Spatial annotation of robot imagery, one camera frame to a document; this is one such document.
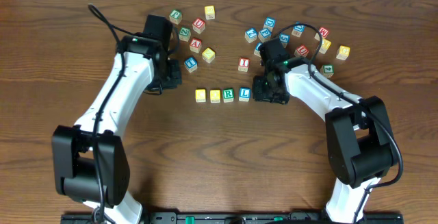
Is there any blue l block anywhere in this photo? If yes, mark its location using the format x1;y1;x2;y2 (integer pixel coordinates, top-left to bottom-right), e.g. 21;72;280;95
239;88;251;102
254;42;262;57

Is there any yellow C block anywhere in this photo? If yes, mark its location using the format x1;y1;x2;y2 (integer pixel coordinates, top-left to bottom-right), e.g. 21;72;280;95
195;88;207;103

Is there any green R block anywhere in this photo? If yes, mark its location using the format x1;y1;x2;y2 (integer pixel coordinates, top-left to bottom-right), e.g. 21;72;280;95
222;88;235;103

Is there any yellow O block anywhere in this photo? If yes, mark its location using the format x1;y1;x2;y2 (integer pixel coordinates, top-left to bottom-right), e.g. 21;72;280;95
209;89;221;103

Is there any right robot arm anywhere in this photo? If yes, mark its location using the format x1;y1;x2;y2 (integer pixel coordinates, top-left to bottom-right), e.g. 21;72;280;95
253;38;403;223

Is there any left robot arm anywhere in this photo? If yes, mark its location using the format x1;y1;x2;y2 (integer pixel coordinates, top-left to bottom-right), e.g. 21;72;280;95
51;15;182;223

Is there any blue T block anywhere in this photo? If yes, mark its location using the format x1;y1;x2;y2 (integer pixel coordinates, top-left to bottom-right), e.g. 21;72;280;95
184;57;198;73

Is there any red I block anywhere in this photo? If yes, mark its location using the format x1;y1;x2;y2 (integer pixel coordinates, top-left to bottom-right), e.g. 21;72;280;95
237;58;250;72

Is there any red A block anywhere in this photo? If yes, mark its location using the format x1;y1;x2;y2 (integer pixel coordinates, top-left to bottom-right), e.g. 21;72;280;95
190;38;202;53

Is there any yellow S block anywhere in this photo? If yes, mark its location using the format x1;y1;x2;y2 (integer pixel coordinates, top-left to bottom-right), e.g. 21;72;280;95
202;47;216;63

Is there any red U block right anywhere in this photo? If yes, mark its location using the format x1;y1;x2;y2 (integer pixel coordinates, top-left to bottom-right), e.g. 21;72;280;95
294;45;309;58

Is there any red u block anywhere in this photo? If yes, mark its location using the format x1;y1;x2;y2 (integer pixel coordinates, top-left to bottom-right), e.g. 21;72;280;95
192;18;206;34
294;45;309;58

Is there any green Z block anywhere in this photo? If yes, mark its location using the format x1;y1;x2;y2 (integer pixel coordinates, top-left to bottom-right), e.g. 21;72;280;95
179;27;191;42

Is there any blue 5 block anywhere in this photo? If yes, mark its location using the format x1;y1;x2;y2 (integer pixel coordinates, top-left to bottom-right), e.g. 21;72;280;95
279;33;290;48

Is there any blue P block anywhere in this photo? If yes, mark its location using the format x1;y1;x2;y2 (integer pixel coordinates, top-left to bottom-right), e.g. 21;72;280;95
258;28;272;43

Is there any blue 2 block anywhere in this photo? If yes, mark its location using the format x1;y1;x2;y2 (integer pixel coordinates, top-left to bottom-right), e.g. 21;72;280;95
244;28;258;43

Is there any green 4 block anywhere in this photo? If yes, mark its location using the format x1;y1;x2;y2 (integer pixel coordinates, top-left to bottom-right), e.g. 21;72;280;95
320;64;335;78

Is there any red U block left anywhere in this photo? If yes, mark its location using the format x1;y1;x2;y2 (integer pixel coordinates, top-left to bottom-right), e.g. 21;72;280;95
192;18;206;34

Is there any blue D block right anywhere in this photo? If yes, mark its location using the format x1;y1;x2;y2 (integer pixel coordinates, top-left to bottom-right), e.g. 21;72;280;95
291;22;305;38

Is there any blue d block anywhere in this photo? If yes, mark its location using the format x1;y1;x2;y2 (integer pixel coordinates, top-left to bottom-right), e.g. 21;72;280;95
263;17;276;32
291;22;305;38

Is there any green J block left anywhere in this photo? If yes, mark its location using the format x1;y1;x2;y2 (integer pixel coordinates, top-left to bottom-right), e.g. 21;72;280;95
169;10;183;25

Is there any blue D block left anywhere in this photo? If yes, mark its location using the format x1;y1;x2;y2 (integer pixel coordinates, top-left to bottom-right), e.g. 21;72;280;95
263;17;276;32

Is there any yellow K block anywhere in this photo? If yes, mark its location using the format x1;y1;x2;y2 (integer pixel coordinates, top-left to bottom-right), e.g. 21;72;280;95
318;38;331;54

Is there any red M block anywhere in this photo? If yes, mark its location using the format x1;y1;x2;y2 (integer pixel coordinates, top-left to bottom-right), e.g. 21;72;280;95
314;27;330;41

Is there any yellow block top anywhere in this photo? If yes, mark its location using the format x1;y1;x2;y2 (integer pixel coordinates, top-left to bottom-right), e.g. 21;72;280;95
205;5;216;20

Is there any yellow G block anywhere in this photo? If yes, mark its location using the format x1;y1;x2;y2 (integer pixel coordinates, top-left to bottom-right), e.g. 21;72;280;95
336;45;350;60

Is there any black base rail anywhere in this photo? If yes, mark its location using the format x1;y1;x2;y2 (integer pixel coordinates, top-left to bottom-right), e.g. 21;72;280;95
60;211;404;224

